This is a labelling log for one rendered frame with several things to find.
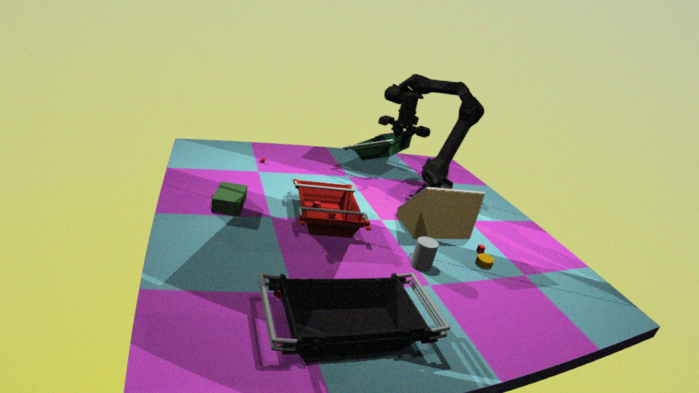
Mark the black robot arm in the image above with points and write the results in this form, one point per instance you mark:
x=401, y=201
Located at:
x=436, y=170

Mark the green block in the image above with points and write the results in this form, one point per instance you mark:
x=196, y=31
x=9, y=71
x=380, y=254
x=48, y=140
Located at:
x=229, y=199

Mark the yellow cylinder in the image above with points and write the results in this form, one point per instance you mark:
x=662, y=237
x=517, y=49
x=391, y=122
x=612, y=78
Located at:
x=484, y=260

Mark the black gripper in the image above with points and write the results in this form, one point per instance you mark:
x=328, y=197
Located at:
x=405, y=120

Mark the grey cylinder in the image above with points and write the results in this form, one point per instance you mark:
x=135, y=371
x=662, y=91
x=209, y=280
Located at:
x=424, y=254

